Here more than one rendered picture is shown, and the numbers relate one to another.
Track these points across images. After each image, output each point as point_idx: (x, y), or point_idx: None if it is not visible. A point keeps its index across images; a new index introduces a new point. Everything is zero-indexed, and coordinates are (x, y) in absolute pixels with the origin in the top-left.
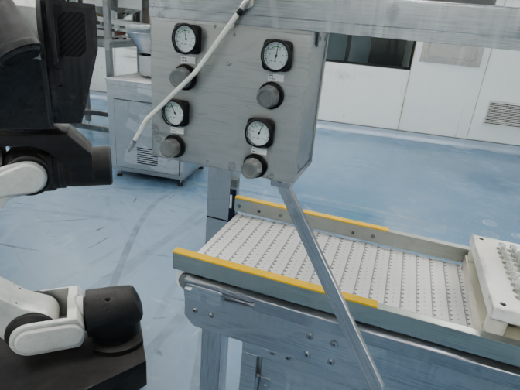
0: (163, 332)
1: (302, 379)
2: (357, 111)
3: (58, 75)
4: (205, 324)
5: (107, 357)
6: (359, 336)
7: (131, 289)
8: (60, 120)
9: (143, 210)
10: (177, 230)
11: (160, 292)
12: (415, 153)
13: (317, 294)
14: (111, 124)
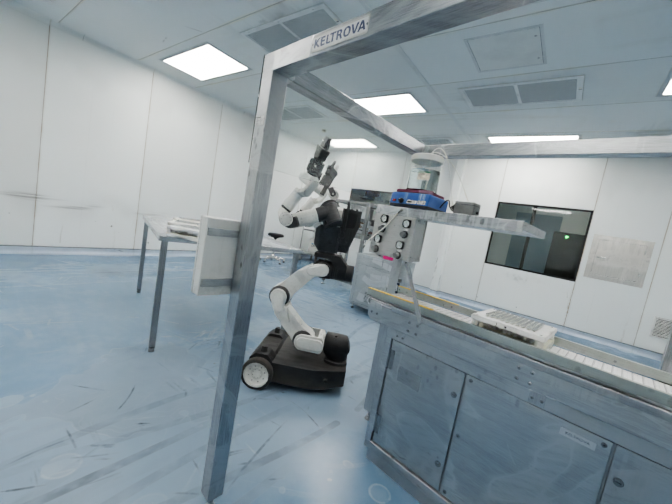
0: (356, 375)
1: (407, 351)
2: (527, 305)
3: (343, 234)
4: (374, 317)
5: (329, 364)
6: (418, 307)
7: (347, 336)
8: (339, 250)
9: (360, 325)
10: (376, 338)
11: (359, 360)
12: None
13: (413, 304)
14: (354, 277)
